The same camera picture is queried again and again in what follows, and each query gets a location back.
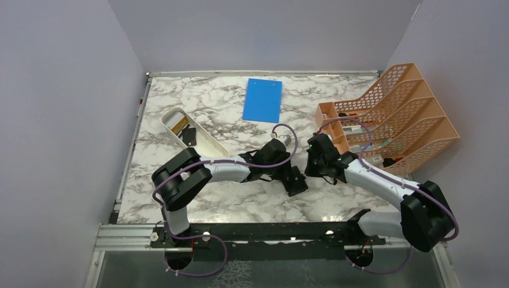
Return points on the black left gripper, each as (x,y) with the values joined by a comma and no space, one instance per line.
(286,168)

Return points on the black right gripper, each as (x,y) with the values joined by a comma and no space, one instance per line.
(310,170)

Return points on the black leather card holder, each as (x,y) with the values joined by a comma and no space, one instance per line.
(293,181)

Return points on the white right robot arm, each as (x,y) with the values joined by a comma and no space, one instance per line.
(423,216)

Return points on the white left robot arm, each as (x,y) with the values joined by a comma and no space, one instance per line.
(179,180)

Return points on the dark card in tray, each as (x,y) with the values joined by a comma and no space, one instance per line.
(188,136)

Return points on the blue flat board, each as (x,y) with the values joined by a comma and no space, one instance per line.
(263,100)

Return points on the peach plastic file organizer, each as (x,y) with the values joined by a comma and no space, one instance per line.
(397,124)

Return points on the white oblong plastic tray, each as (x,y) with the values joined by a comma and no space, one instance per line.
(207,145)

